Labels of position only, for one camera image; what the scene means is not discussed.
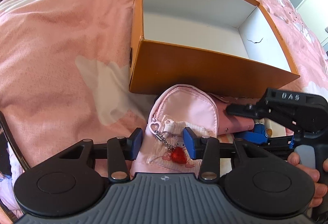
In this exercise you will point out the pink mini backpack pouch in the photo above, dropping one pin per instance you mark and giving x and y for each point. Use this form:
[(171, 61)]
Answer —
[(163, 148)]

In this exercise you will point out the pink patterned duvet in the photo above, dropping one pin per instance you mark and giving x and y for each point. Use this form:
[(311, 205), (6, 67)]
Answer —
[(64, 70)]

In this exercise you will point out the pink notebook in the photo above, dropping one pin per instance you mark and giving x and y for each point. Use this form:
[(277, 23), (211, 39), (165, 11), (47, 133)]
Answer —
[(229, 124)]

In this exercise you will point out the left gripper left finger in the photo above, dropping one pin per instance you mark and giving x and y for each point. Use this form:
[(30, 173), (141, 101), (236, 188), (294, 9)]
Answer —
[(120, 150)]

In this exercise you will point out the white door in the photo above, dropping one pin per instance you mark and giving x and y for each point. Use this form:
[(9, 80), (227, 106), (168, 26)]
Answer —
[(314, 15)]

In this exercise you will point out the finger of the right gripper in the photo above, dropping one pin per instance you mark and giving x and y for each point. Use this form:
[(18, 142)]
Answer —
[(254, 137), (247, 111)]

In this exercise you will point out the small figurine blue outfit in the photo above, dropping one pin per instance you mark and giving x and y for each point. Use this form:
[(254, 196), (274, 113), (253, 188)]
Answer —
[(263, 127)]

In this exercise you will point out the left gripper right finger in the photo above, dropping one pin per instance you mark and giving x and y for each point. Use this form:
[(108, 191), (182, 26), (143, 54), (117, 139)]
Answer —
[(206, 149)]

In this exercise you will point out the orange cardboard box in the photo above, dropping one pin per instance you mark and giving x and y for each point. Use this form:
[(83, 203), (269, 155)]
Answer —
[(226, 47)]

